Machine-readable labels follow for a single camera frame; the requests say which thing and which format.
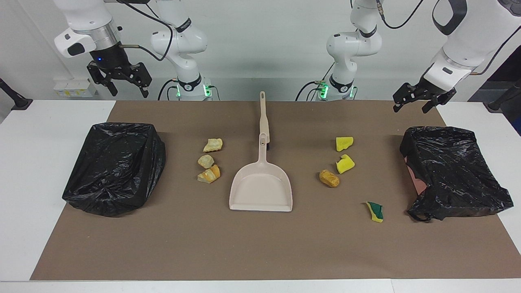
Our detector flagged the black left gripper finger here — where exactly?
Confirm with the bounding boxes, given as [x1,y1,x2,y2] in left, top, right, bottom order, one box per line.
[393,83,420,112]
[422,90,456,114]

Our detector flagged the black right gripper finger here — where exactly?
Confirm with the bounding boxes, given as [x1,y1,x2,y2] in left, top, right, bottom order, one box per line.
[87,63,118,97]
[131,62,153,98]

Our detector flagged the brown bread roll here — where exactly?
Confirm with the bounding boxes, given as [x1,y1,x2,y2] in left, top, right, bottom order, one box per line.
[319,169,340,188]

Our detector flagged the orange crust bread chunk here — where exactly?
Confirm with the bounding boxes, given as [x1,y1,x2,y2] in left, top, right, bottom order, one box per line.
[197,164,221,184]

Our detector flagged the green and yellow sponge piece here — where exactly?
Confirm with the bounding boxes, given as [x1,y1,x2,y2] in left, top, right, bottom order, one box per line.
[366,201,384,223]

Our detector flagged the beige hand brush black bristles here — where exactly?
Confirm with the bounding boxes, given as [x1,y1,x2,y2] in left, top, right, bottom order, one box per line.
[258,91,271,151]

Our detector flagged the beige plastic dustpan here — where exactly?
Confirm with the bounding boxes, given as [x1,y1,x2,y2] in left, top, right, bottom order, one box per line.
[229,132,293,212]

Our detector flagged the black plastic trash bag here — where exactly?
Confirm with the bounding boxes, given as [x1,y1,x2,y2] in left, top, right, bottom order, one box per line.
[62,122,166,217]
[400,126,514,222]

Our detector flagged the pink bin under bag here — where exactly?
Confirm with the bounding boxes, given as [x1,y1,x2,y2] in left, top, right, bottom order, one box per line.
[408,165,427,195]

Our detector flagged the brown table mat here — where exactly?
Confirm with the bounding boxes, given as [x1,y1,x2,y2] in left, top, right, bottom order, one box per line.
[30,101,521,281]

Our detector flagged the black base power cable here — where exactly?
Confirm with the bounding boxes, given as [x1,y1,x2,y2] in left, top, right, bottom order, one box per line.
[158,79,180,101]
[295,81,326,101]

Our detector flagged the white wall socket box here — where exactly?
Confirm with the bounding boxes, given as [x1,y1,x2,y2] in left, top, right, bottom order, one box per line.
[53,79,98,98]

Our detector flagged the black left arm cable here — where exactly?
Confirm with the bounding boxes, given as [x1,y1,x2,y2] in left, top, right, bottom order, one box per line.
[377,0,425,30]

